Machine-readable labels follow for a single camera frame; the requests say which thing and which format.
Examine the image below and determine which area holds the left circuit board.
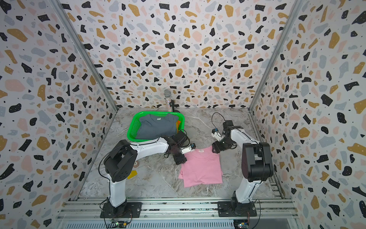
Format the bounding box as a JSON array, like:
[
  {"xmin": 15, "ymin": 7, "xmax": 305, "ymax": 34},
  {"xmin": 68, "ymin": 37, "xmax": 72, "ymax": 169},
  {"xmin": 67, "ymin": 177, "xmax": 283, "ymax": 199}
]
[{"xmin": 111, "ymin": 219, "xmax": 130, "ymax": 229}]

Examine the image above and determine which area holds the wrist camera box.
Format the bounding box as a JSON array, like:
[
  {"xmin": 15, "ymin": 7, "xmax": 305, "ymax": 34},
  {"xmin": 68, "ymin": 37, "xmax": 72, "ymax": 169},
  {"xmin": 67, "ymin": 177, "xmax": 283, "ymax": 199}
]
[
  {"xmin": 181, "ymin": 143, "xmax": 196, "ymax": 154},
  {"xmin": 211, "ymin": 128, "xmax": 223, "ymax": 141}
]

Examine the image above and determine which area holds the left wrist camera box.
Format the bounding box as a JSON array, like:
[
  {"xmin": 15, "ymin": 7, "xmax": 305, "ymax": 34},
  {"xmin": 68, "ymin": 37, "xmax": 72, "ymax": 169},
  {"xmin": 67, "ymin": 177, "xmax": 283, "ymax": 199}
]
[{"xmin": 181, "ymin": 143, "xmax": 196, "ymax": 154}]

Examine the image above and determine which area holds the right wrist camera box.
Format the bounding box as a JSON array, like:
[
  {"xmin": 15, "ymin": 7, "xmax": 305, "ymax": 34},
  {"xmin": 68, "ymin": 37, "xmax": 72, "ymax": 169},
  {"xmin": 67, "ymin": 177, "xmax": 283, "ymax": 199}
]
[{"xmin": 211, "ymin": 128, "xmax": 223, "ymax": 141}]

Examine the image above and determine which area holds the pink t-shirt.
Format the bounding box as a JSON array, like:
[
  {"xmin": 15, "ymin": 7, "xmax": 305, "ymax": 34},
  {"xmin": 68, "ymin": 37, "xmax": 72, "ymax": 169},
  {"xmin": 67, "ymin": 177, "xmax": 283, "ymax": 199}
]
[{"xmin": 178, "ymin": 146, "xmax": 223, "ymax": 188}]

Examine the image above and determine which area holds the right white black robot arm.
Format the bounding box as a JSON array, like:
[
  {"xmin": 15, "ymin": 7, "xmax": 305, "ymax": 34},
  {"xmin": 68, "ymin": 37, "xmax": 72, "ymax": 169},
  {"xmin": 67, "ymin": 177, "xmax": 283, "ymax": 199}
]
[{"xmin": 211, "ymin": 120, "xmax": 274, "ymax": 204}]

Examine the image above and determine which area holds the yellow wooden block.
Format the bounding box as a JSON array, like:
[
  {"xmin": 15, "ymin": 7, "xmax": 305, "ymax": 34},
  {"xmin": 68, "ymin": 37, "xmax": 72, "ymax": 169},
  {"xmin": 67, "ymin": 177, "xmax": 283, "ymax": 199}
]
[{"xmin": 127, "ymin": 170, "xmax": 137, "ymax": 179}]

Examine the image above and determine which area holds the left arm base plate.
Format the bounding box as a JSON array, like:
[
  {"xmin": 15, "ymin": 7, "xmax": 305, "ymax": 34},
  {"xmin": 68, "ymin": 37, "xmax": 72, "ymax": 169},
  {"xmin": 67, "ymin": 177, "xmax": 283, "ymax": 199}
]
[{"xmin": 100, "ymin": 201, "xmax": 142, "ymax": 219}]

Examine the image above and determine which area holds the green plastic basket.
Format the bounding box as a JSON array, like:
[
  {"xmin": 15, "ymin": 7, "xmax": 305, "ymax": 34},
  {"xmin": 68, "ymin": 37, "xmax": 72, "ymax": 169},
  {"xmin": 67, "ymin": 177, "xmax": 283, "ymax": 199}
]
[{"xmin": 127, "ymin": 111, "xmax": 185, "ymax": 142}]

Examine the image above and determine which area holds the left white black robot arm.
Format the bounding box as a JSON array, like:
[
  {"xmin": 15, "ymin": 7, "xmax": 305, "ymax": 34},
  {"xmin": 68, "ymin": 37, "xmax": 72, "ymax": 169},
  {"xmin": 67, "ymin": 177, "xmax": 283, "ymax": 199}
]
[{"xmin": 104, "ymin": 130, "xmax": 190, "ymax": 208}]

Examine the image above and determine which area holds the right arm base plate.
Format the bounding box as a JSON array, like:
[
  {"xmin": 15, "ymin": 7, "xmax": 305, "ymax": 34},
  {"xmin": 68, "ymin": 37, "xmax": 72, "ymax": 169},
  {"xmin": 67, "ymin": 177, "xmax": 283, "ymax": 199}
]
[{"xmin": 217, "ymin": 201, "xmax": 257, "ymax": 218}]

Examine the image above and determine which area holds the aluminium mounting rail frame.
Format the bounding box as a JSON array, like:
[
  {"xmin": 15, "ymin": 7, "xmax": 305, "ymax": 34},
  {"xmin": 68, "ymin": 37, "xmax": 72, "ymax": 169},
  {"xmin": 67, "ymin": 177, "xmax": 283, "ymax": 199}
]
[{"xmin": 55, "ymin": 198, "xmax": 302, "ymax": 229}]

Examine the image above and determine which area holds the grey-blue t-shirt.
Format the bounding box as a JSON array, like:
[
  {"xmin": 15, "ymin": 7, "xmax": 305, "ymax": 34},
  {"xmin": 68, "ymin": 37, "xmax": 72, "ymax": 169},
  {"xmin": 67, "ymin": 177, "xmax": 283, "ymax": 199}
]
[{"xmin": 136, "ymin": 114, "xmax": 179, "ymax": 140}]

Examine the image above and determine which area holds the circuit board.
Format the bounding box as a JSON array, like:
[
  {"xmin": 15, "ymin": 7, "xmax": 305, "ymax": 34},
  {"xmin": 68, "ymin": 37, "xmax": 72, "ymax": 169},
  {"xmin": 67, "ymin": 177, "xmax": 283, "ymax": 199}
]
[
  {"xmin": 111, "ymin": 219, "xmax": 130, "ymax": 229},
  {"xmin": 234, "ymin": 219, "xmax": 249, "ymax": 229}
]

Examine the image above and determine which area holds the right circuit board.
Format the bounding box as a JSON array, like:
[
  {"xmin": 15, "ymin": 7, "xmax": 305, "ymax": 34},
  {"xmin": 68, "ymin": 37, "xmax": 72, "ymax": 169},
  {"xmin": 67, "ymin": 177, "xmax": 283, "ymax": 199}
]
[{"xmin": 234, "ymin": 219, "xmax": 249, "ymax": 229}]

